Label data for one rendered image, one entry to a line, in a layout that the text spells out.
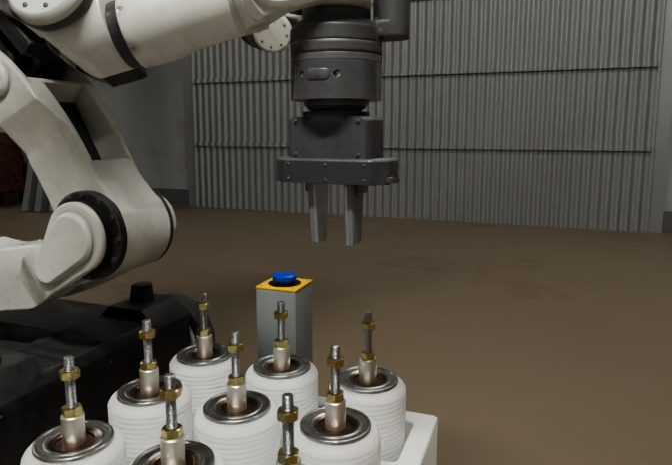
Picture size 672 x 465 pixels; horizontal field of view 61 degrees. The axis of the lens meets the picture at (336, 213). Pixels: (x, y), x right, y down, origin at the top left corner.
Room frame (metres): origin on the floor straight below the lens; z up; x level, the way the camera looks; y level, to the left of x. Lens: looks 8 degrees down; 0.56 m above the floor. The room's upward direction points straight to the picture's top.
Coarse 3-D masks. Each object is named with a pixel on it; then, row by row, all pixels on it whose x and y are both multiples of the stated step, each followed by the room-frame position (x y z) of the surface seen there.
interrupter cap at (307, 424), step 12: (324, 408) 0.59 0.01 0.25; (348, 408) 0.59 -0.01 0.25; (312, 420) 0.57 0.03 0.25; (324, 420) 0.57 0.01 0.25; (348, 420) 0.57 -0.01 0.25; (360, 420) 0.57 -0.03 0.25; (312, 432) 0.54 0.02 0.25; (324, 432) 0.55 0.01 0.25; (336, 432) 0.55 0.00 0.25; (348, 432) 0.54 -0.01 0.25; (360, 432) 0.54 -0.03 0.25; (324, 444) 0.53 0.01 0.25; (336, 444) 0.52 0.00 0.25; (348, 444) 0.53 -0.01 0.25
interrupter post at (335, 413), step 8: (344, 400) 0.56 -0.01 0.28; (328, 408) 0.55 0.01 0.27; (336, 408) 0.55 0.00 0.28; (344, 408) 0.56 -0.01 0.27; (328, 416) 0.55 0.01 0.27; (336, 416) 0.55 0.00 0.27; (344, 416) 0.56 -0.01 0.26; (328, 424) 0.55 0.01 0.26; (336, 424) 0.55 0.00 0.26; (344, 424) 0.56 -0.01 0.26
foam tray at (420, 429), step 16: (320, 400) 0.76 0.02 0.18; (416, 416) 0.72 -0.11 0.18; (432, 416) 0.72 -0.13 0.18; (416, 432) 0.67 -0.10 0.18; (432, 432) 0.68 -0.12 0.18; (416, 448) 0.64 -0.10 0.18; (432, 448) 0.68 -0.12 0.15; (384, 464) 0.60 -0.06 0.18; (400, 464) 0.60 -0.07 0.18; (416, 464) 0.60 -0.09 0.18; (432, 464) 0.68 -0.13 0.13
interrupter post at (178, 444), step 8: (160, 440) 0.48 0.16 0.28; (168, 440) 0.48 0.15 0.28; (176, 440) 0.48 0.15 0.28; (184, 440) 0.49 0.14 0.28; (160, 448) 0.49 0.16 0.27; (168, 448) 0.48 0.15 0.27; (176, 448) 0.48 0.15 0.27; (184, 448) 0.49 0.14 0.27; (168, 456) 0.48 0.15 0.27; (176, 456) 0.48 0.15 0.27; (184, 456) 0.49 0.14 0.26; (168, 464) 0.48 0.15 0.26; (176, 464) 0.48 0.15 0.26; (184, 464) 0.49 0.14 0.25
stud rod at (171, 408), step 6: (168, 378) 0.49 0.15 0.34; (174, 378) 0.49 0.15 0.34; (168, 384) 0.49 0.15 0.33; (174, 384) 0.49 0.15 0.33; (168, 402) 0.49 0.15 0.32; (174, 402) 0.49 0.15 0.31; (168, 408) 0.49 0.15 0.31; (174, 408) 0.49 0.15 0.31; (168, 414) 0.49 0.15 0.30; (174, 414) 0.49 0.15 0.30; (168, 420) 0.49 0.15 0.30; (174, 420) 0.49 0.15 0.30; (168, 426) 0.49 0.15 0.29; (174, 426) 0.49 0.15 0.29
